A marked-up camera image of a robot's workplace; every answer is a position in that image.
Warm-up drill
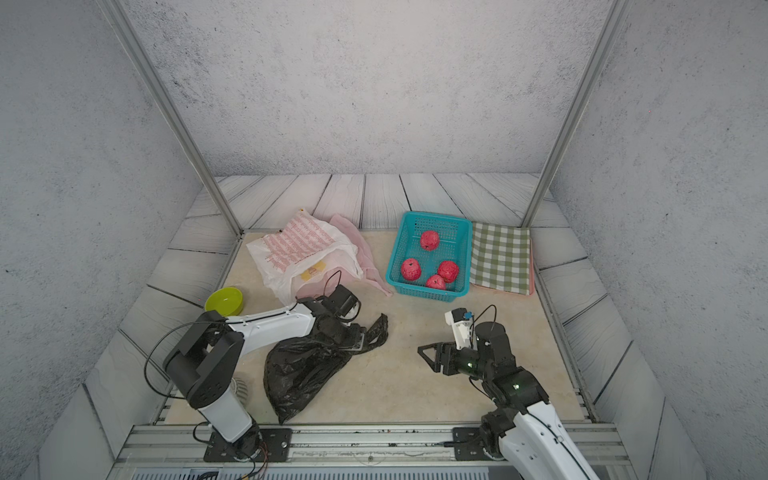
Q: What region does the right aluminium frame post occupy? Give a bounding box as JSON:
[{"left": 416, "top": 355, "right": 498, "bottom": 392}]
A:
[{"left": 521, "top": 0, "right": 632, "bottom": 228}]

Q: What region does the teal plastic perforated basket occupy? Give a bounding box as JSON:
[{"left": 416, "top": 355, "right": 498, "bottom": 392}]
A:
[{"left": 385, "top": 211, "right": 473, "bottom": 302}]

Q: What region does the aluminium frame post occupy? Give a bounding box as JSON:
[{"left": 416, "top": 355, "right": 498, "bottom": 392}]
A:
[
  {"left": 97, "top": 0, "right": 244, "bottom": 238},
  {"left": 521, "top": 0, "right": 632, "bottom": 228}
]

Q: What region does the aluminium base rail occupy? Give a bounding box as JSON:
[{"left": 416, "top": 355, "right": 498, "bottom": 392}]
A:
[{"left": 107, "top": 422, "right": 631, "bottom": 480}]

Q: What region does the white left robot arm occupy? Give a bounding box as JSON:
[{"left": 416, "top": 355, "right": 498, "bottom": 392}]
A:
[{"left": 162, "top": 285, "right": 365, "bottom": 462}]

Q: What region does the pink plastic bag apple print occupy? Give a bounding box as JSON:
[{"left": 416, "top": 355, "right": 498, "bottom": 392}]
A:
[{"left": 292, "top": 214, "right": 393, "bottom": 298}]

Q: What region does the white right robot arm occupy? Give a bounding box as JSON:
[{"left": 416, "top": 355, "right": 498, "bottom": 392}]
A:
[{"left": 417, "top": 308, "right": 598, "bottom": 479}]

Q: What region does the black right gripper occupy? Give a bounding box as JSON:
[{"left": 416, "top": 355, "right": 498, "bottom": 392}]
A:
[{"left": 418, "top": 341, "right": 494, "bottom": 384}]

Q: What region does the silver ribbed metal cup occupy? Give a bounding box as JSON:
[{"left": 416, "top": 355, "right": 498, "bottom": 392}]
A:
[{"left": 231, "top": 376, "right": 250, "bottom": 405}]

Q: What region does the green plastic bowl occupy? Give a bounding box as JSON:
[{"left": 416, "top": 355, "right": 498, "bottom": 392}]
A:
[{"left": 204, "top": 287, "right": 244, "bottom": 317}]

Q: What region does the red apple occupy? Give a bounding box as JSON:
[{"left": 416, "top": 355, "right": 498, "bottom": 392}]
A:
[
  {"left": 400, "top": 258, "right": 422, "bottom": 282},
  {"left": 437, "top": 260, "right": 460, "bottom": 283},
  {"left": 425, "top": 274, "right": 446, "bottom": 290},
  {"left": 420, "top": 230, "right": 440, "bottom": 251}
]

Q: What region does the black plastic bag knotted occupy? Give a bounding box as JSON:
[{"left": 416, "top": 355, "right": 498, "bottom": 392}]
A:
[{"left": 263, "top": 314, "right": 389, "bottom": 425}]

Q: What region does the pink white striped bag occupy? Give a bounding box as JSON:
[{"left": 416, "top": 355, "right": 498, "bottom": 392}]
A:
[{"left": 246, "top": 210, "right": 365, "bottom": 305}]

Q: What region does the left aluminium frame post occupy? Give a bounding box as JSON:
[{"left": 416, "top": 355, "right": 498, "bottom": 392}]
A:
[{"left": 97, "top": 0, "right": 244, "bottom": 238}]

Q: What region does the green white checkered cloth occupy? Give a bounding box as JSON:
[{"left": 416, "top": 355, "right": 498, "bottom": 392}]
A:
[{"left": 470, "top": 222, "right": 535, "bottom": 296}]

